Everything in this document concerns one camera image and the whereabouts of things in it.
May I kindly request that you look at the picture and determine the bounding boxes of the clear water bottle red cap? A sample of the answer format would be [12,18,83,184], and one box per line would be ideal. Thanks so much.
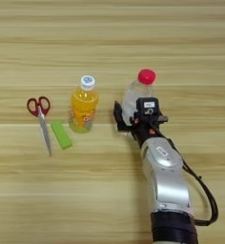
[121,68,157,127]

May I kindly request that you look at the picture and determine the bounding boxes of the green eraser block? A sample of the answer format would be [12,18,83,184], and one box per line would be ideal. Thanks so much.
[50,119,73,151]

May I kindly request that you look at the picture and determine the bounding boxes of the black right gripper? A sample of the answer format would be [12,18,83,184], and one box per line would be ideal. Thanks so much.
[112,100,170,149]

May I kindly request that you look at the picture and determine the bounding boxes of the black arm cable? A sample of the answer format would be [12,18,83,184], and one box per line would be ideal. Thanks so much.
[167,137,219,227]

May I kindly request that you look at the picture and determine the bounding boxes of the red-handled scissors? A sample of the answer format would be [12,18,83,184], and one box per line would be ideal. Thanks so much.
[26,95,52,157]

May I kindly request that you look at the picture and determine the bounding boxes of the orange juice bottle white cap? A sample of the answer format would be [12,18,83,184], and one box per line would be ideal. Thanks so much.
[68,74,100,134]

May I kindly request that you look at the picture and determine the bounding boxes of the small black box white label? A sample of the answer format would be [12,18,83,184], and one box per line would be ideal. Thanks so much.
[135,96,160,118]

